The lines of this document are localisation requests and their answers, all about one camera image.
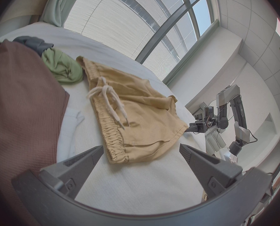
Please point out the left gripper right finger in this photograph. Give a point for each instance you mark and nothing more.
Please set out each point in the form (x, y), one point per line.
(211, 173)

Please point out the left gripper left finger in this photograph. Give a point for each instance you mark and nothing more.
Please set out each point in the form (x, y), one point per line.
(68, 173)

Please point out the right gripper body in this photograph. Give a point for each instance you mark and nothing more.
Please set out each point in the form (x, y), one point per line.
(198, 127)

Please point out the tan shorts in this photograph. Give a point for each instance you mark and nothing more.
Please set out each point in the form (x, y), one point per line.
(142, 116)

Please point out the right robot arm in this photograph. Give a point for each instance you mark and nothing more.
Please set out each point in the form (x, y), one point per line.
(227, 93)

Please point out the bed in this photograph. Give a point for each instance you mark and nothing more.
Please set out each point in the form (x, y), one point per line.
(135, 180)

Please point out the white garment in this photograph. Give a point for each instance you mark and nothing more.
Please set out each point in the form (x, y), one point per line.
(71, 123)

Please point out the brown garment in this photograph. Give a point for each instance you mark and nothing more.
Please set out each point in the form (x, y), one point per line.
(24, 102)

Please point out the green garment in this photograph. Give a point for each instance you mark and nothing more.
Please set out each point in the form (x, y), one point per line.
(62, 67)

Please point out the window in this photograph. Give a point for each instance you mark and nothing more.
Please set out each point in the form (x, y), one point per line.
(121, 25)

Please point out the black garment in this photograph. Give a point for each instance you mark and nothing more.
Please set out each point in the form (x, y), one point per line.
(34, 42)

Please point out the grey-green curtain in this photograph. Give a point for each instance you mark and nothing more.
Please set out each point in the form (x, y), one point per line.
(57, 10)

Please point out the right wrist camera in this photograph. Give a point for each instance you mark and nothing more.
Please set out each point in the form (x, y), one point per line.
(197, 117)

